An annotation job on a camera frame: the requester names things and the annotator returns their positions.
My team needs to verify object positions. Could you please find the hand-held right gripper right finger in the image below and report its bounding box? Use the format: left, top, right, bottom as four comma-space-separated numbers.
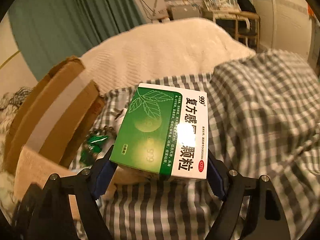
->
207, 152, 288, 240

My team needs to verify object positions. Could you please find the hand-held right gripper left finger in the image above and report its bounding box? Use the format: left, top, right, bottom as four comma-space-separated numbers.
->
12, 145, 118, 240

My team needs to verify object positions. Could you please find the green white medicine box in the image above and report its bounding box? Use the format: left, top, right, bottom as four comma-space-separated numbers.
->
109, 83, 208, 180

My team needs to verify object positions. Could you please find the brown cardboard box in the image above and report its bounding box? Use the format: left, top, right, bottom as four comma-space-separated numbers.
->
5, 56, 106, 230

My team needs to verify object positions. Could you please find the green foil packet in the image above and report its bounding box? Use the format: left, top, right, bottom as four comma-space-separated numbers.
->
80, 134, 111, 164

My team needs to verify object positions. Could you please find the white printed packet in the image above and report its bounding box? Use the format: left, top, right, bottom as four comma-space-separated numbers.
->
114, 107, 131, 131

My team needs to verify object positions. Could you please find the grey checkered blanket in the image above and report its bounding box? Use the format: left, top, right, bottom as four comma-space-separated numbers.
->
67, 49, 320, 240

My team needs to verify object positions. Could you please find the cream knitted blanket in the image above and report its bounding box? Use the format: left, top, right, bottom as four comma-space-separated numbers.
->
80, 17, 257, 96

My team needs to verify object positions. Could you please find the wooden chair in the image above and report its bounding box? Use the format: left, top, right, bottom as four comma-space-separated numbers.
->
222, 11, 261, 51

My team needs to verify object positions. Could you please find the wide green curtain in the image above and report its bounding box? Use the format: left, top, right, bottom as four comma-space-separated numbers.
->
9, 0, 148, 81

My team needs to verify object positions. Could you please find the white vanity desk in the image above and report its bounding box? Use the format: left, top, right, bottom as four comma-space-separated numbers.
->
201, 4, 241, 31

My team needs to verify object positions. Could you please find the grey mini fridge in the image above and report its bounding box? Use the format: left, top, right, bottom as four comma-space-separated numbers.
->
168, 4, 202, 21

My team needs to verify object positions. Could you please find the white small cabinet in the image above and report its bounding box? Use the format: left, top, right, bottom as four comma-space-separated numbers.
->
153, 9, 171, 22

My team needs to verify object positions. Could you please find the black bag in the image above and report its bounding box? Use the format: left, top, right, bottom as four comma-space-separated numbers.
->
236, 0, 258, 14

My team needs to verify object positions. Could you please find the white louvered wardrobe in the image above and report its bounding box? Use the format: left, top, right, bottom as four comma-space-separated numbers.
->
255, 0, 320, 73

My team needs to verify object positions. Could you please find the metal drying rack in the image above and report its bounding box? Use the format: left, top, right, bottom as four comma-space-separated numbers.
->
139, 0, 161, 22

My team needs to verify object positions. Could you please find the orange hanging bag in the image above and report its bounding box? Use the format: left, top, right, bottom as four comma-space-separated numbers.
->
306, 4, 317, 23

